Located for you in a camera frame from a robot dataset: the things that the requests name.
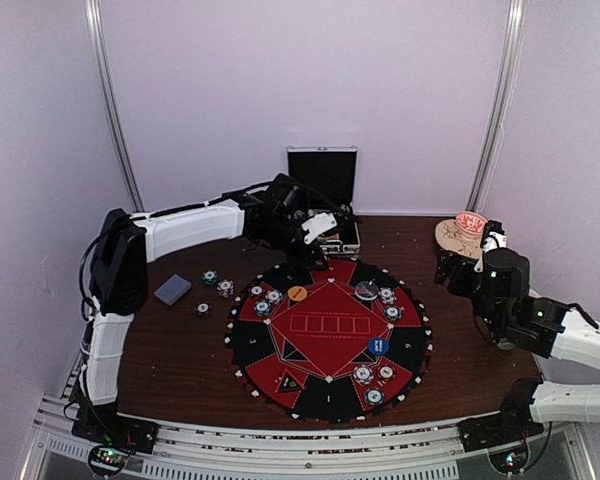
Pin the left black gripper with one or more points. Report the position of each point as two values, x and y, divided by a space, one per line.
310 255

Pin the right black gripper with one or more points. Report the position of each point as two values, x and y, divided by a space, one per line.
445 270

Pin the teal chip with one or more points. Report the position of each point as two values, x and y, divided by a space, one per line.
262 308

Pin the dark blue green chip stack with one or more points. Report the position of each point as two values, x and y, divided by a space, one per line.
210 277

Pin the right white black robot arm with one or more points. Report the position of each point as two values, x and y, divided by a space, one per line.
498 286

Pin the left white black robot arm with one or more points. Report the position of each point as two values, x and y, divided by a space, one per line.
274 214

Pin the round wooden board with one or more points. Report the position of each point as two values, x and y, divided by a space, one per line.
449 236

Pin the red white patterned bowl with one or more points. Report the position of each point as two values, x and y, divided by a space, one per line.
470 223

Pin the yellow big blind button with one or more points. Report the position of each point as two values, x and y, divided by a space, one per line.
297 293

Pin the chip on seat five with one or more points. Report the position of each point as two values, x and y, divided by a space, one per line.
274 297

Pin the aluminium poker case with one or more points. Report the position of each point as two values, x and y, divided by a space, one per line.
332 172

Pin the clear dealer button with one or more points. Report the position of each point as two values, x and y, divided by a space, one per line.
366 290

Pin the blue small blind button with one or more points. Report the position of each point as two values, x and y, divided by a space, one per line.
378 346

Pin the red black chip stack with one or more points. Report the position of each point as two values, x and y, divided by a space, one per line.
203 309

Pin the round red black poker mat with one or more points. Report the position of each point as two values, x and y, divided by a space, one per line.
300 359

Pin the blue card deck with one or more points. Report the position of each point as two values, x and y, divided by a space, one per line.
172 290

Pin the white chip stack near ten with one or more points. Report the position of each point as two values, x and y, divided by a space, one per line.
363 375

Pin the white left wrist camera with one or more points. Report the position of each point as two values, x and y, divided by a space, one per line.
317 225

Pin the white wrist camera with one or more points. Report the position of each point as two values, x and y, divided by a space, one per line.
493 237
317 225

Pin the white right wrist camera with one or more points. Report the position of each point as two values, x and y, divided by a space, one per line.
493 237

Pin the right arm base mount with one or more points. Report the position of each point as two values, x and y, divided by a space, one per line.
500 430

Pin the aluminium front rail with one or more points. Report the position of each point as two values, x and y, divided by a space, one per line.
431 450

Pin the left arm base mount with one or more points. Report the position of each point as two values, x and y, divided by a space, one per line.
123 433

